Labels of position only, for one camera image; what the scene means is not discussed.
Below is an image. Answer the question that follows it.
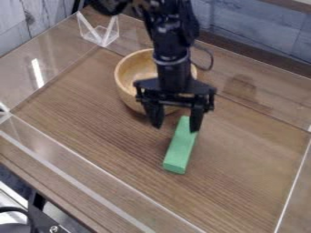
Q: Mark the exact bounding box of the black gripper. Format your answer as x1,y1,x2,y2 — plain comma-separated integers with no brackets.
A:
134,78,217,132

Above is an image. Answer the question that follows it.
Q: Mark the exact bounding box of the green rectangular stick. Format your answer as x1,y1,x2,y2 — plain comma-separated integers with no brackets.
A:
163,116,196,174

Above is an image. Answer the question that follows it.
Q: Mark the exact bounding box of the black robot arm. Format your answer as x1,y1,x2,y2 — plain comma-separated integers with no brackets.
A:
88,0,217,132

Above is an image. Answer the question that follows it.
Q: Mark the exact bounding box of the wooden bowl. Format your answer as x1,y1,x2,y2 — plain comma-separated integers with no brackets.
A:
114,47,199,117

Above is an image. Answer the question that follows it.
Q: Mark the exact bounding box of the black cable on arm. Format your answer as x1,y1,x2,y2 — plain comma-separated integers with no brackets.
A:
190,44,215,73

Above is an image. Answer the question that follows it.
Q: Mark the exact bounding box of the clear acrylic corner bracket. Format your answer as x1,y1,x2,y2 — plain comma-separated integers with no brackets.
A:
76,12,119,47

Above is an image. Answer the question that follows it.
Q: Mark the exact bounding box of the black table frame bracket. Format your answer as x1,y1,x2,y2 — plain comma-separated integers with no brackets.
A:
28,190,79,233

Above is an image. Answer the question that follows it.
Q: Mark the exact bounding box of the black cable lower left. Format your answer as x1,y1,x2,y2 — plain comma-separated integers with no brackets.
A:
0,207,34,233

